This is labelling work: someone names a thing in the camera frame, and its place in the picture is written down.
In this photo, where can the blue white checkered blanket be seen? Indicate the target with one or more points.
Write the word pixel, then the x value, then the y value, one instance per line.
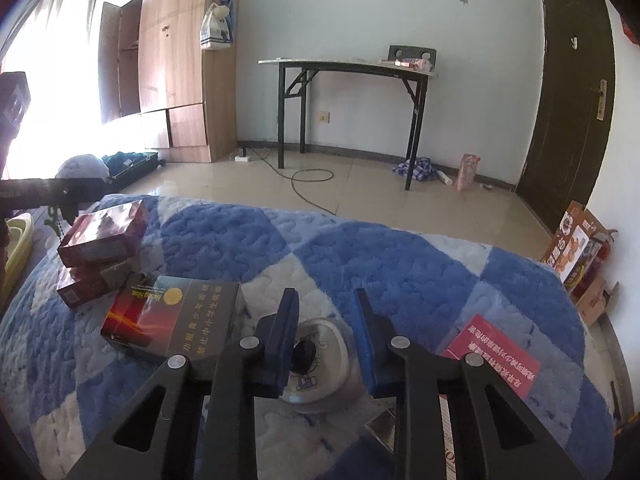
pixel 61 381

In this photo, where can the clear tape roll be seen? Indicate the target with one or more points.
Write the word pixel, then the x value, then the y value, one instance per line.
pixel 324 372

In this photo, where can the black folding table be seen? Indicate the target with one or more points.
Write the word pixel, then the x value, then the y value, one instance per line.
pixel 362 104

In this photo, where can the pink carton on floor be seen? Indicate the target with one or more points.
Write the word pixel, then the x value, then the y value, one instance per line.
pixel 467 171

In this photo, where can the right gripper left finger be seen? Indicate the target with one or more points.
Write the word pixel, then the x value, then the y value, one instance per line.
pixel 195 419

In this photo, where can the printed cardboard box by wall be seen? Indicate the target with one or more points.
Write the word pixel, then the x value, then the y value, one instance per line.
pixel 575 245

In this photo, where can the red cigarette pack lower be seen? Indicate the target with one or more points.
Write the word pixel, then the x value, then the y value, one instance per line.
pixel 77 286

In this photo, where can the red cigarette pack upper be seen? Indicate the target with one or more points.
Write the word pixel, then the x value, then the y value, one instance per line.
pixel 105 236

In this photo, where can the wooden wardrobe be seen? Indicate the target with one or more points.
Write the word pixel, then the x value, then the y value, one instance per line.
pixel 166 78

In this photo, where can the open black suitcase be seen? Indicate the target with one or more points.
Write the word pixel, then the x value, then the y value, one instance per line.
pixel 125 169

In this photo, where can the light purple plush toy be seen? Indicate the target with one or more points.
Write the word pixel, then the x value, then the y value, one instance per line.
pixel 83 166

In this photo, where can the yellow plastic basin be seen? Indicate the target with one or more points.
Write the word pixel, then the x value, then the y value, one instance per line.
pixel 19 248

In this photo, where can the pink items on table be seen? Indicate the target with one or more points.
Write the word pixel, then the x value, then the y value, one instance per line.
pixel 418 64

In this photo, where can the red white diamond carton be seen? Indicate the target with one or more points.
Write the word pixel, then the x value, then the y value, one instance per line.
pixel 492 364

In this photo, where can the blue checkered cloth on floor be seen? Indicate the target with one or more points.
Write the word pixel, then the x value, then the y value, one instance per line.
pixel 423 170

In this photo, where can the red cigarette pack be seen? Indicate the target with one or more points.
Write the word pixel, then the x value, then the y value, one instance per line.
pixel 77 286
pixel 105 236

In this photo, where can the dark red cigarette carton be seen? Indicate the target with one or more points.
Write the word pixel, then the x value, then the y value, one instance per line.
pixel 158 316

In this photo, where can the dark brown door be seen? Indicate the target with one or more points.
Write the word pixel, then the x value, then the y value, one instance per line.
pixel 575 109

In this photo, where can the white plastic bag hanging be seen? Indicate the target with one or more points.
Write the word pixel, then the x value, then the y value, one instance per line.
pixel 216 27

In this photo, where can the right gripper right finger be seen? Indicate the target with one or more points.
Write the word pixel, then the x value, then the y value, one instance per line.
pixel 392 366

